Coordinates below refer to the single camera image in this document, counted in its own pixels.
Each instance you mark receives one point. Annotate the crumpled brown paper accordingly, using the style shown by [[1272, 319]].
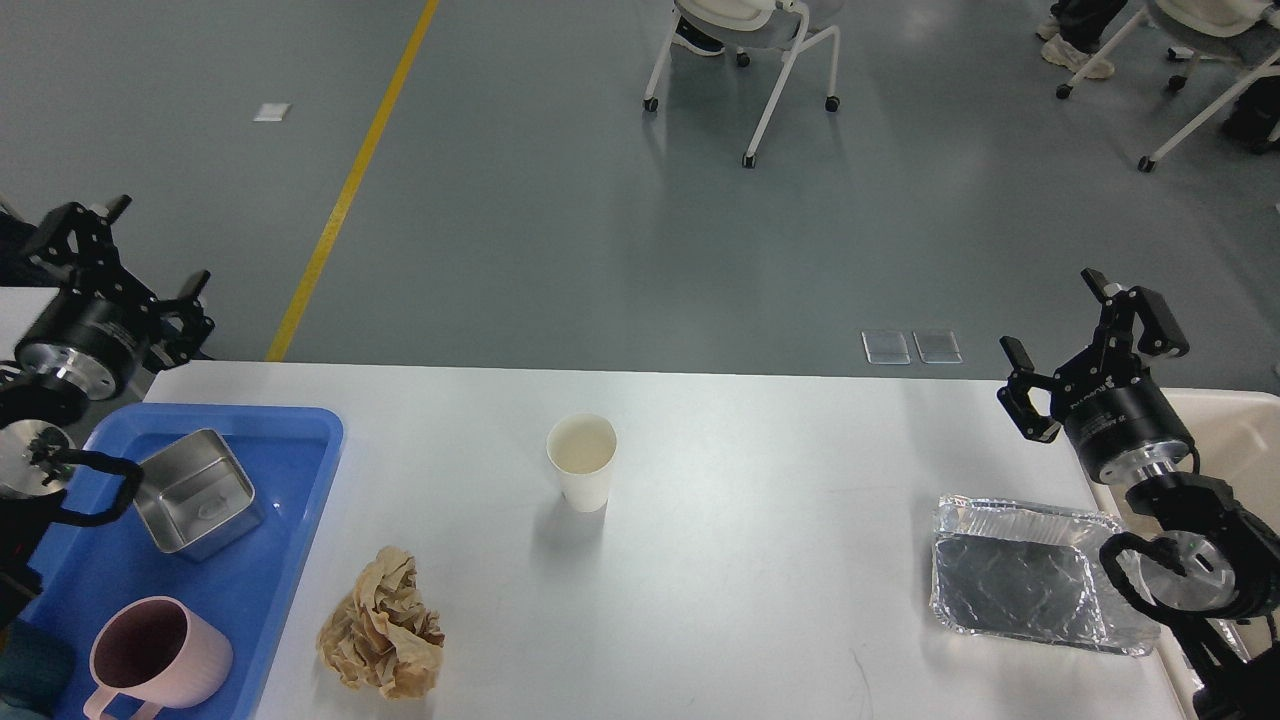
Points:
[[382, 635]]

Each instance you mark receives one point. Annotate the stainless steel rectangular container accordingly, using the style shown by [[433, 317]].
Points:
[[195, 498]]

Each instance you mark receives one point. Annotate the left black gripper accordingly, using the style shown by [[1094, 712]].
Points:
[[92, 337]]

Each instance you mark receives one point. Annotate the floor outlet cover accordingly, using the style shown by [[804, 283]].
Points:
[[886, 348], [937, 346]]

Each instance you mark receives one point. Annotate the white paper cup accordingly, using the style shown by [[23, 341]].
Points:
[[581, 449]]

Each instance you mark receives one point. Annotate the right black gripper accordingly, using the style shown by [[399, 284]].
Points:
[[1116, 418]]

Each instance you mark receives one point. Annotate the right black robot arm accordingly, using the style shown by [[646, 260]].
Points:
[[1212, 559]]

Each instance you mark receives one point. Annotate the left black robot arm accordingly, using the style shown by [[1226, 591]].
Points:
[[46, 480]]

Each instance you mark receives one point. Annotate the floor outlet cover left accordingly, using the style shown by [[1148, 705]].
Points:
[[886, 348]]

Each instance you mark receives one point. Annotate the white chair centre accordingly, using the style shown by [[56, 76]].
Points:
[[786, 26]]

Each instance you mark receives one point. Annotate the beige plastic bin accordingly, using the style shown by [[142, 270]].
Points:
[[1237, 436]]

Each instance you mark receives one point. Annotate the white chair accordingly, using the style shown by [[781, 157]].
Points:
[[786, 26], [1240, 34]]

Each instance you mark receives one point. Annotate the floor outlet cover right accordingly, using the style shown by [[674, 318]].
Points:
[[937, 346]]

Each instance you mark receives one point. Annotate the person in dark jeans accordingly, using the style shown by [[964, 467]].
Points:
[[16, 269]]

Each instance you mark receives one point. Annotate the aluminium foil tray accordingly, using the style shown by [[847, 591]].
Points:
[[1031, 572]]

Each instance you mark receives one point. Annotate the white floor label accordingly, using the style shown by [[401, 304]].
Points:
[[271, 112]]

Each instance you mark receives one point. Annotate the blue plastic tray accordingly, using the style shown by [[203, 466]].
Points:
[[290, 454]]

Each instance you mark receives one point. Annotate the pink mug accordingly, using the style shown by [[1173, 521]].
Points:
[[159, 652]]

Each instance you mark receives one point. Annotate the seated person's feet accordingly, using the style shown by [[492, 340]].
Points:
[[1072, 32]]

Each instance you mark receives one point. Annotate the white chair right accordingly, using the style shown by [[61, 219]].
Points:
[[1240, 34]]

